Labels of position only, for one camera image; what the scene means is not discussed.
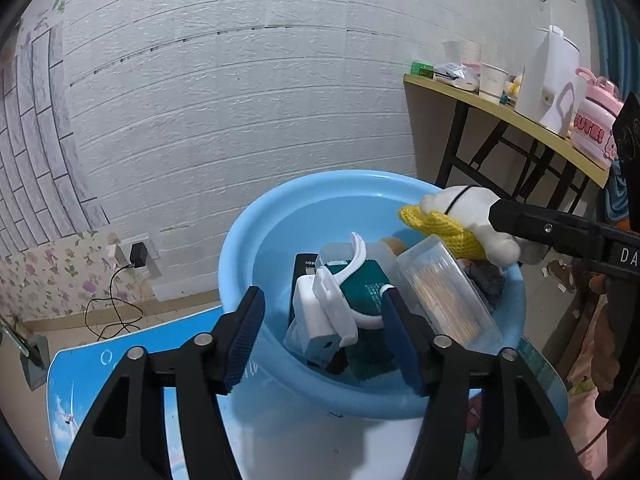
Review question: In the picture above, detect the black device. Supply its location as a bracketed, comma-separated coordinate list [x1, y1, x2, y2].
[287, 252, 321, 331]

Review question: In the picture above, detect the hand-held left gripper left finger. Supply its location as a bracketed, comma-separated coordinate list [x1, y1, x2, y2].
[60, 286, 266, 480]

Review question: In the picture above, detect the blue curtain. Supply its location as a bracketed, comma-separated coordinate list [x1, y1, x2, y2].
[582, 0, 631, 96]

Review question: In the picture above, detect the grey dustpan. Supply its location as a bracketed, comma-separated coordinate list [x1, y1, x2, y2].
[0, 322, 50, 391]

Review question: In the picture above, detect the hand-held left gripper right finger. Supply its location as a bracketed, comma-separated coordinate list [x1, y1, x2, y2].
[381, 287, 581, 480]

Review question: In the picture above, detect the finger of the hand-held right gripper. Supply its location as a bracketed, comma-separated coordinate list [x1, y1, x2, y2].
[489, 199, 613, 272]

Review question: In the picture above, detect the white charger block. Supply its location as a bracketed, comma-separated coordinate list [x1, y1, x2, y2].
[284, 274, 351, 368]

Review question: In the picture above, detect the white plastic hook holder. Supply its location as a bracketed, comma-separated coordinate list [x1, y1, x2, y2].
[312, 231, 388, 346]

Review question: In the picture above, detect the yellow-topped side table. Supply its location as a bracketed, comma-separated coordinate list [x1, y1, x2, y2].
[402, 72, 611, 211]

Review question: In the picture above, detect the white wall socket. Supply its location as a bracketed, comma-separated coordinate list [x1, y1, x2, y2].
[107, 235, 161, 276]

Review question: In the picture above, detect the dark green packet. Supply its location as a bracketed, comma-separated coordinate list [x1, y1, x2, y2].
[340, 259, 401, 381]

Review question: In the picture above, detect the pink lunch box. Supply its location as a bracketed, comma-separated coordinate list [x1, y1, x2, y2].
[570, 66, 626, 168]

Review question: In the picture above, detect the white electric kettle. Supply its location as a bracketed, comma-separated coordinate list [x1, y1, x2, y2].
[514, 25, 583, 138]

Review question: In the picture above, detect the small yellow toy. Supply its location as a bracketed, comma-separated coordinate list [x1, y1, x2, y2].
[502, 74, 526, 106]

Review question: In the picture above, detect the person's right hand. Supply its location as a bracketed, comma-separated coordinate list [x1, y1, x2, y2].
[589, 272, 623, 391]

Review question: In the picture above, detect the pink cloth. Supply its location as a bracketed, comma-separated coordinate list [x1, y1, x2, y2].
[565, 380, 621, 480]

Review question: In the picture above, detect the white plastic bag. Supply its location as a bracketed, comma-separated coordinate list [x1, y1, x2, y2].
[433, 62, 478, 92]

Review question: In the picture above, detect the white and yellow plush toy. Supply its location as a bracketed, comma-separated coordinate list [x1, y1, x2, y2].
[398, 185, 543, 265]

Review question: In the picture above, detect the blue plastic basin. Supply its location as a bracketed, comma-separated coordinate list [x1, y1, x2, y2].
[218, 170, 528, 420]

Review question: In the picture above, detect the clear toothpick box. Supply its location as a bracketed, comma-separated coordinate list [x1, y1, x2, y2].
[396, 236, 502, 351]

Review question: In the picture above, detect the white cup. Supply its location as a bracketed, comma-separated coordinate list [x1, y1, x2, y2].
[478, 62, 510, 104]

